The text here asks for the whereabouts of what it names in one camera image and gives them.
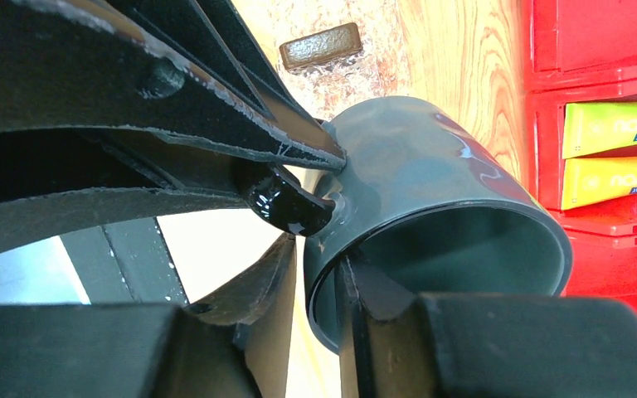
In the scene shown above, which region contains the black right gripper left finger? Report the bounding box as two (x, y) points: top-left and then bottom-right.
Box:
(0, 233), (296, 397)

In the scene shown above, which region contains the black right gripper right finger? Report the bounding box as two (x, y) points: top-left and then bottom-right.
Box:
(336, 258), (637, 397)

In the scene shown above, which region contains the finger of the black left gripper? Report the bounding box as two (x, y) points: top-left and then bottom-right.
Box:
(0, 131), (244, 254)
(0, 1), (346, 170)

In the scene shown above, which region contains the dark grey mug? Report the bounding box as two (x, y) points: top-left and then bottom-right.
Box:
(236, 95), (573, 356)

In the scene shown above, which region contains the clear textured acrylic tray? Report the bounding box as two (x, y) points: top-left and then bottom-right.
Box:
(234, 1), (411, 120)

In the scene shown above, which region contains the orange toothpaste tube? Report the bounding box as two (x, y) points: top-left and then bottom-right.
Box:
(560, 157), (637, 211)

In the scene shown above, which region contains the green toothpaste tube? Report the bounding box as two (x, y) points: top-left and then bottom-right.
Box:
(562, 102), (637, 159)

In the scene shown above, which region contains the red three-compartment bin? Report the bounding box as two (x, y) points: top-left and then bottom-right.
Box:
(522, 0), (637, 312)

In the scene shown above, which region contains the aluminium frame rail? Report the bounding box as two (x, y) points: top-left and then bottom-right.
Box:
(0, 216), (191, 314)

